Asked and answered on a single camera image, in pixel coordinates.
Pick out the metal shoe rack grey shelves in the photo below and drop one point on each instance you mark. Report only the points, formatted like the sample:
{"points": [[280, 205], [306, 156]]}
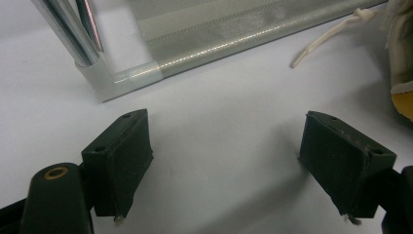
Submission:
{"points": [[207, 35]]}

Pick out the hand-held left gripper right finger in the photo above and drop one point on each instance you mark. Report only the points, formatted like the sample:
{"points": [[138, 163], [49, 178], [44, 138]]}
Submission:
{"points": [[344, 165]]}

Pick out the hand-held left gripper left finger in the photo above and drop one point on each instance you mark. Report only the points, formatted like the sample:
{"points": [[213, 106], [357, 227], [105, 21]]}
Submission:
{"points": [[121, 162]]}

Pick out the white sneaker yellow insole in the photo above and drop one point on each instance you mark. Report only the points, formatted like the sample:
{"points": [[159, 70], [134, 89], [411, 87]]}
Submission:
{"points": [[401, 65]]}

